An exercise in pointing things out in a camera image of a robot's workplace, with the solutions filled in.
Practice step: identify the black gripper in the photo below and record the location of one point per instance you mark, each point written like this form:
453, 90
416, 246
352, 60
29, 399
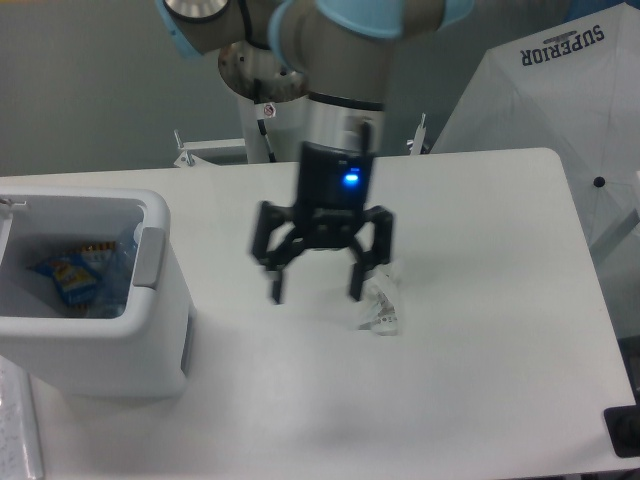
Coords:
332, 192

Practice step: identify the crushed clear plastic bottle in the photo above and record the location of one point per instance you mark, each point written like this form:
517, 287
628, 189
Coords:
113, 290

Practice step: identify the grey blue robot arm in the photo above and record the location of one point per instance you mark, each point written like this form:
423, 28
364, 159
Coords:
343, 51

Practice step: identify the white plastic trash can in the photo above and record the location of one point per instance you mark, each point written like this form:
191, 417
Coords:
142, 353

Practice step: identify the crumpled clear plastic wrapper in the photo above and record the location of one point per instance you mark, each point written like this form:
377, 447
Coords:
380, 308

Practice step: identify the blue orange snack wrapper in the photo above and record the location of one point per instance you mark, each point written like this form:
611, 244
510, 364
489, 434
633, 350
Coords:
77, 273

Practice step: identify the white Superior umbrella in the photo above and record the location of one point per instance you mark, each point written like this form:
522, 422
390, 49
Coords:
574, 89

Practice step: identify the black device at table edge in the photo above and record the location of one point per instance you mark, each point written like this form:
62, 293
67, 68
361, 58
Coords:
623, 427

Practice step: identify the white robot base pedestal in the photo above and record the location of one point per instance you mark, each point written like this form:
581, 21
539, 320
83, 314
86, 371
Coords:
271, 100

